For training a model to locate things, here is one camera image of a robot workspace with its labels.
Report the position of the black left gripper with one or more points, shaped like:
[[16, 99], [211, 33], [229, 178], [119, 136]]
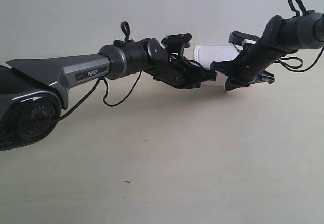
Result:
[[182, 74]]

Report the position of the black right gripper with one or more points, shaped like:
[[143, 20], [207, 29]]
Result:
[[247, 65]]

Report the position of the white lidded plastic container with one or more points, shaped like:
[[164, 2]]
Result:
[[206, 54]]

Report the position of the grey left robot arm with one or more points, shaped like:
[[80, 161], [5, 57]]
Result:
[[34, 92]]

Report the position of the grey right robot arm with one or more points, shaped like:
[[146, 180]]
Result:
[[280, 37]]

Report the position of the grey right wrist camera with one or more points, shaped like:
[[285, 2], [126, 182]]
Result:
[[240, 38]]

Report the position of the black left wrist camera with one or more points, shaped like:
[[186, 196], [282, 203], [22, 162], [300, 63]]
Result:
[[175, 44]]

